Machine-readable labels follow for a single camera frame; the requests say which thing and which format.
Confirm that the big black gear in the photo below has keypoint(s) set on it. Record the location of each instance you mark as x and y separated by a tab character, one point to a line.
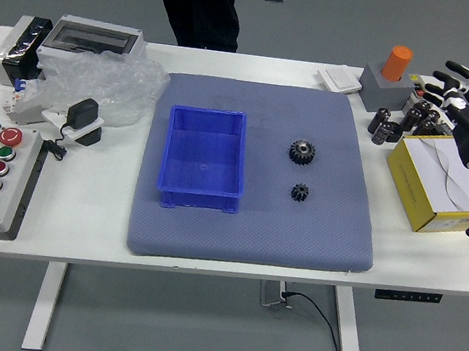
301	151

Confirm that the small black gear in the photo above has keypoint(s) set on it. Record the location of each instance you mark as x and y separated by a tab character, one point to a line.
300	191

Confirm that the yellow white cardboard box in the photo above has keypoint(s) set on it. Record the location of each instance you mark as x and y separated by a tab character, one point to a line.
427	177

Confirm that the blue plastic box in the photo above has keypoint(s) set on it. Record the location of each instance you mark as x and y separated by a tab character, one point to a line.
205	155

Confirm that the grey distribution box clear lid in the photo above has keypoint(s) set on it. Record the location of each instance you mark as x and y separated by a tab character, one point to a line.
93	36

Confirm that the grey five-button control box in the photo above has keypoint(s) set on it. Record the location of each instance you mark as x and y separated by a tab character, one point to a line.
2	185

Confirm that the small black electronic module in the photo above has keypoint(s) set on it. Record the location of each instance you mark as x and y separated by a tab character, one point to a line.
442	130

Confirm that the black cylindrical capacitor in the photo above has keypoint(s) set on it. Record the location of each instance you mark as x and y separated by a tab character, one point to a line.
433	117
381	133
379	118
410	118
421	109
422	128

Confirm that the grey block with hole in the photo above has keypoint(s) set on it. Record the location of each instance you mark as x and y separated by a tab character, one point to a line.
383	93

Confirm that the orange cylinder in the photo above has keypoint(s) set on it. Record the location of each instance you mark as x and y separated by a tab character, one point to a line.
396	62

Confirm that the black table control panel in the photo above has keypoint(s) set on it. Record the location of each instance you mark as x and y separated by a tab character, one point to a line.
408	296

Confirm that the blue-grey padded mat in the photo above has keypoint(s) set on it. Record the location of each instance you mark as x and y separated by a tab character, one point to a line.
287	233

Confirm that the white table leg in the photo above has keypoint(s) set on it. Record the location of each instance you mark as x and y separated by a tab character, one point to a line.
348	331
45	306

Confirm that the grey under-table power unit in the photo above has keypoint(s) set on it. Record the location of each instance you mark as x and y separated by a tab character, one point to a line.
272	293

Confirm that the clear plastic bag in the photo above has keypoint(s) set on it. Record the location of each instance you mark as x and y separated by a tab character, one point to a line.
109	79

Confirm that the small black block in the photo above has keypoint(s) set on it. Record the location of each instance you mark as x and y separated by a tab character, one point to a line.
91	138

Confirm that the black power adapter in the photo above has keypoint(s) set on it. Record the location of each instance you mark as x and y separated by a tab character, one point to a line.
83	113

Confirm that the white socket plate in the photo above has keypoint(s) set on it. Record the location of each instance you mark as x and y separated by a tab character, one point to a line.
55	117

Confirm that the white circuit breaker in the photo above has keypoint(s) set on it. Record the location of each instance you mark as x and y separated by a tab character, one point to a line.
23	100

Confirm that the white switch box red button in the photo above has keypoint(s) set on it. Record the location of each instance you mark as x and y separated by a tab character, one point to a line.
417	84

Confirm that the white wall switch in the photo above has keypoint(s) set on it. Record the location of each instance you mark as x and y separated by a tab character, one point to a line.
339	79

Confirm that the black and white enclosure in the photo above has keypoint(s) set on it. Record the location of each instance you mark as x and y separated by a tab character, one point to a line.
14	50

